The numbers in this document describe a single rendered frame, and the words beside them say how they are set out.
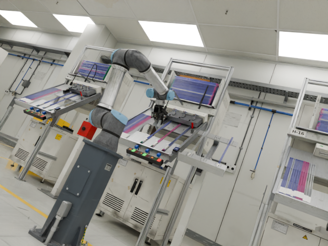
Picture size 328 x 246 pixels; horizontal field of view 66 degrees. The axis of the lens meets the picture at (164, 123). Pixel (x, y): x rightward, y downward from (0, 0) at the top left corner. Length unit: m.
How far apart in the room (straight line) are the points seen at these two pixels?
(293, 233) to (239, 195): 1.78
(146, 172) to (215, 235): 1.76
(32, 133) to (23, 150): 0.23
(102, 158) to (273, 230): 1.33
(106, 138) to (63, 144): 1.68
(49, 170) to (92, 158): 1.71
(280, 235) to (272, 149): 1.99
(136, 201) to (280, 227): 1.18
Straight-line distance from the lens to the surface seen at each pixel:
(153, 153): 2.09
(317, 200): 1.92
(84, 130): 2.70
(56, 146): 3.15
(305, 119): 2.68
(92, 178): 1.44
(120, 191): 2.50
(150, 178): 2.38
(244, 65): 4.60
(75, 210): 1.46
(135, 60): 1.61
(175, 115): 2.54
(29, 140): 3.51
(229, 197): 3.84
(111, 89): 1.64
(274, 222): 2.13
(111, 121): 1.51
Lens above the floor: 0.47
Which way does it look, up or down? 13 degrees up
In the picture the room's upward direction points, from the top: 24 degrees clockwise
